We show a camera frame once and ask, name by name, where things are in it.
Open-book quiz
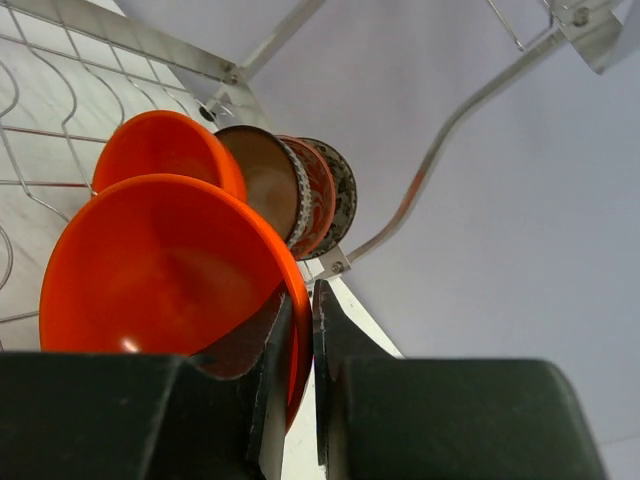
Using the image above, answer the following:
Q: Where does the steel wire dish rack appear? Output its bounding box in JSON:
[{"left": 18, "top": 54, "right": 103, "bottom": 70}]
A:
[{"left": 0, "top": 0, "right": 640, "bottom": 361}]

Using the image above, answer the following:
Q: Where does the orange plastic bowl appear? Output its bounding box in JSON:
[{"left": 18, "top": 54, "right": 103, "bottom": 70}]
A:
[
  {"left": 39, "top": 174, "right": 312, "bottom": 421},
  {"left": 92, "top": 110, "right": 248, "bottom": 202}
]

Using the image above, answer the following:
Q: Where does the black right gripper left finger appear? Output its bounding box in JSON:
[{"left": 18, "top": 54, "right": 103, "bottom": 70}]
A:
[{"left": 1, "top": 292, "right": 293, "bottom": 479}]

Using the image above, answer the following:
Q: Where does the floral black-white patterned bowl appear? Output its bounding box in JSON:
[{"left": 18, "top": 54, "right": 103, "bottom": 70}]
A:
[{"left": 300, "top": 137, "right": 358, "bottom": 260}]

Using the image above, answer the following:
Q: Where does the white orange patterned bowl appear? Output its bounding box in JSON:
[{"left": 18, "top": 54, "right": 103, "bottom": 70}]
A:
[{"left": 278, "top": 135, "right": 336, "bottom": 260}]

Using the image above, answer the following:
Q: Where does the brown cream-inside bowl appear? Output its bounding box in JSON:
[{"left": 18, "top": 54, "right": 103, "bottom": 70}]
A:
[{"left": 215, "top": 125, "right": 309, "bottom": 248}]

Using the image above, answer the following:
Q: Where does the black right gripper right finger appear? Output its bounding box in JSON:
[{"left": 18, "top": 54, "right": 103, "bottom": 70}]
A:
[{"left": 312, "top": 280, "right": 607, "bottom": 479}]

